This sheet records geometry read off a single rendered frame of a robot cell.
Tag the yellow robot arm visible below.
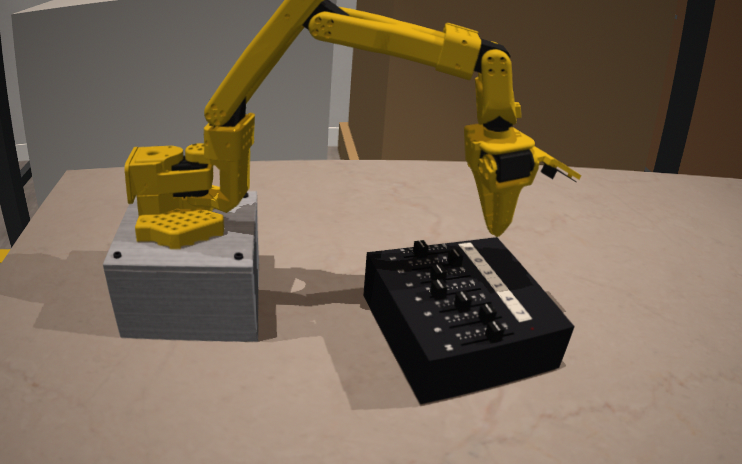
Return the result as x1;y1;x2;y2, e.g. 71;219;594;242
129;0;521;249

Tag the black lighting desk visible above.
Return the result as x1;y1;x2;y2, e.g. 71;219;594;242
364;237;575;404

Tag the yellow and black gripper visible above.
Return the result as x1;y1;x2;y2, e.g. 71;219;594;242
464;124;581;237

